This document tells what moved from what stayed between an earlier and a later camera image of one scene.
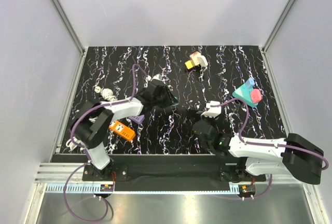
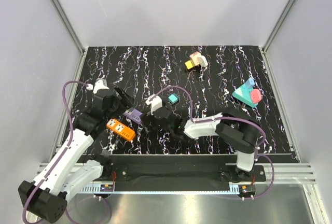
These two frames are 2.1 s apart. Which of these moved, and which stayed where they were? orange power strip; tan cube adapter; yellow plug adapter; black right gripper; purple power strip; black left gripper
Moved: black right gripper; black left gripper
Stayed: tan cube adapter; orange power strip; yellow plug adapter; purple power strip
